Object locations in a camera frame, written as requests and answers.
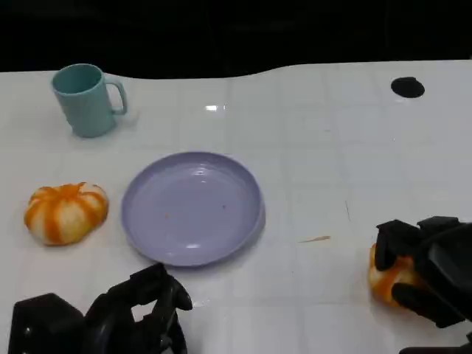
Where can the black backdrop cloth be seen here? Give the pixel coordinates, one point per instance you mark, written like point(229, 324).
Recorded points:
point(236, 37)

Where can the pale green mug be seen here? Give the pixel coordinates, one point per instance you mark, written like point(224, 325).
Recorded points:
point(88, 110)

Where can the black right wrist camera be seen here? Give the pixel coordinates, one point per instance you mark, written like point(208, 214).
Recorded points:
point(439, 350)

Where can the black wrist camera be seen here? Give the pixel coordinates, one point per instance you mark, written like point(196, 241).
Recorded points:
point(439, 350)
point(44, 324)

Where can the orange and white bread roll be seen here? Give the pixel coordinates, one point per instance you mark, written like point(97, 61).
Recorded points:
point(66, 214)
point(383, 280)

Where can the black round table grommet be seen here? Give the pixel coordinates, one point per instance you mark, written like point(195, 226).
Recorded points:
point(407, 87)

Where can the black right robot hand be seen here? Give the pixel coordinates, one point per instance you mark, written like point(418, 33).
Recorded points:
point(442, 265)

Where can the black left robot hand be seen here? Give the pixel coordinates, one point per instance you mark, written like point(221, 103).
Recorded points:
point(110, 317)

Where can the lilac plate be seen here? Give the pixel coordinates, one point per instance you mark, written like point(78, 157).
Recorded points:
point(191, 210)

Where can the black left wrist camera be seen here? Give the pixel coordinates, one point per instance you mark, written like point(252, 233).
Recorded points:
point(44, 324)

